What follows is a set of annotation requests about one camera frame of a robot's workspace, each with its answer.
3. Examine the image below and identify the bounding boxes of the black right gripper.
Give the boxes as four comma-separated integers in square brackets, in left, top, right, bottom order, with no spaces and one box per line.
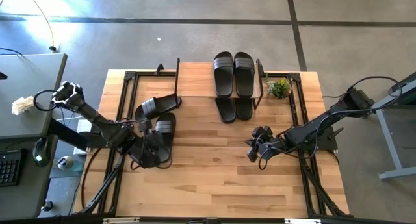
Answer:
[245,125,284,163]

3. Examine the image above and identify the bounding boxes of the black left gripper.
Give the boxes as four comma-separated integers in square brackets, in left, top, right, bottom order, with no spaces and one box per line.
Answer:
[128,119,172,169]

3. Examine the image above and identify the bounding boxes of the wooden shelf black metal legs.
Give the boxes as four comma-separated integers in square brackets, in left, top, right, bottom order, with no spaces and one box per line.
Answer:
[174,57,266,111]

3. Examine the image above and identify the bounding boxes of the small potted green plant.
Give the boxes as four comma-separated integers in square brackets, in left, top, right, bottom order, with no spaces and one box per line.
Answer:
[265,73,293,100]

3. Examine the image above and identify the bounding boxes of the silver round can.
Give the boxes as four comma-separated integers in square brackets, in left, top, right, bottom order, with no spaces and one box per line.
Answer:
[57,155,74,171]

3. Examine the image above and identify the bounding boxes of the black computer mouse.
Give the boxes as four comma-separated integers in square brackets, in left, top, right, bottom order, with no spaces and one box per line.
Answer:
[31,137,51,168]

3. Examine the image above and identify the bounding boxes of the crumpled white tissue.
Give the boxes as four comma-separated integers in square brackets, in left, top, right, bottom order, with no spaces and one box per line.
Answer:
[11,95,36,116]

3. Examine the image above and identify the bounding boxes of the grey office desk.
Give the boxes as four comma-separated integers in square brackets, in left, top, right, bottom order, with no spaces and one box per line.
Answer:
[0,53,68,218]

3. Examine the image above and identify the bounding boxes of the black keyboard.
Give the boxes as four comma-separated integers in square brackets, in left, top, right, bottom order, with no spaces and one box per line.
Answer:
[0,149,23,188]

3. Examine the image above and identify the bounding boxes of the black flat device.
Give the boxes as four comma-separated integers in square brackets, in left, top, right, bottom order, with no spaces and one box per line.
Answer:
[389,71,416,105]

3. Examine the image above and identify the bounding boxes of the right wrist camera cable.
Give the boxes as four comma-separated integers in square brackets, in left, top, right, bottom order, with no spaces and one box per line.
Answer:
[258,142,271,171]

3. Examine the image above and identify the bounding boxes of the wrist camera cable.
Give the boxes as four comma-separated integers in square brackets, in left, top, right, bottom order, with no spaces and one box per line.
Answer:
[129,154,173,171]
[258,142,271,171]

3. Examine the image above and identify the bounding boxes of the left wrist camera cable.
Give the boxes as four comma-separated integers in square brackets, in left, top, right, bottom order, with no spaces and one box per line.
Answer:
[129,154,173,171]

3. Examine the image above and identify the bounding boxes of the black aluminium table frame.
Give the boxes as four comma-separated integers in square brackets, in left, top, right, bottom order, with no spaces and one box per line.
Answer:
[79,64,351,224]

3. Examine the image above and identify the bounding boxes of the black looped frame cable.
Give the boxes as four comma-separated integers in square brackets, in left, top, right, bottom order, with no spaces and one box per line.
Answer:
[80,147,102,209]

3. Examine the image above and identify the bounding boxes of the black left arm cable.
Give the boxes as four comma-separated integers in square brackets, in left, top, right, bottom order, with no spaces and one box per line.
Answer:
[54,105,98,126]

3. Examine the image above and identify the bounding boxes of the grey metal table frame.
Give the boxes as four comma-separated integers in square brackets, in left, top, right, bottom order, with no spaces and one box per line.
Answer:
[358,71,416,181]

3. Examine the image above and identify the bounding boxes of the thin floor cable with plug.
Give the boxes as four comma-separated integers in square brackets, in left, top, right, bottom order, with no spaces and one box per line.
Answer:
[25,0,58,53]

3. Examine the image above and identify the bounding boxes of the black desk cable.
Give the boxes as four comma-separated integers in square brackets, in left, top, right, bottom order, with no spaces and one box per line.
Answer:
[0,47,23,57]

